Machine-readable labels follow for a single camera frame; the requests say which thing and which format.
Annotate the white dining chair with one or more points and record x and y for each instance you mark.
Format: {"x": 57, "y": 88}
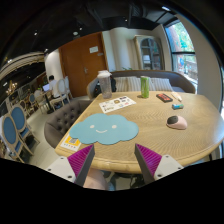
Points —
{"x": 63, "y": 93}

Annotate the QR code card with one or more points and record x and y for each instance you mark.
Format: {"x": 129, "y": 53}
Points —
{"x": 70, "y": 143}

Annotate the wooden door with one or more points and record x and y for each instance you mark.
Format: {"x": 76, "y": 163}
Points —
{"x": 81, "y": 60}

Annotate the blue cloud mouse pad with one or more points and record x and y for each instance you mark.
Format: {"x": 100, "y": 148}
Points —
{"x": 104, "y": 129}

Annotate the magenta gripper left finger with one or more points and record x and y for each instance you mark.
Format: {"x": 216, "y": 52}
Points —
{"x": 80, "y": 163}

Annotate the pink computer mouse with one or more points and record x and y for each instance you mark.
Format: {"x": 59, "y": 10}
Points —
{"x": 177, "y": 122}

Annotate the printed menu sheet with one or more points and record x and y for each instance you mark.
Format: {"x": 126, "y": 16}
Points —
{"x": 115, "y": 104}

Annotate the blue cushioned chair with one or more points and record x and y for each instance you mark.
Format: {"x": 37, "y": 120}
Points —
{"x": 12, "y": 138}
{"x": 18, "y": 115}

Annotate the grey tufted armchair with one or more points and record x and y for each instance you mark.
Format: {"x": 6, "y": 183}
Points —
{"x": 62, "y": 119}

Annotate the person in white shirt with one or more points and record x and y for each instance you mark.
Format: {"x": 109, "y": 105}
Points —
{"x": 53, "y": 87}

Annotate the grey striped sofa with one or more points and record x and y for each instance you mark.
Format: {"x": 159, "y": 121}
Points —
{"x": 159, "y": 80}

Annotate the small teal eraser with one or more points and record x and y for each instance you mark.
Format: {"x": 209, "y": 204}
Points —
{"x": 177, "y": 106}

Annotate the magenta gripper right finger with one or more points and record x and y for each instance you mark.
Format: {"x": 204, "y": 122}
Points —
{"x": 148, "y": 161}

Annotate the wooden glass cabinet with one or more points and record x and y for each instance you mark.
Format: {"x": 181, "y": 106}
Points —
{"x": 149, "y": 52}

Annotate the green drink can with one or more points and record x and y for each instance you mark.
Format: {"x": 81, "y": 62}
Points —
{"x": 144, "y": 86}

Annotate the cream pen case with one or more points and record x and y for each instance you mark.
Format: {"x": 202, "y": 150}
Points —
{"x": 176, "y": 96}

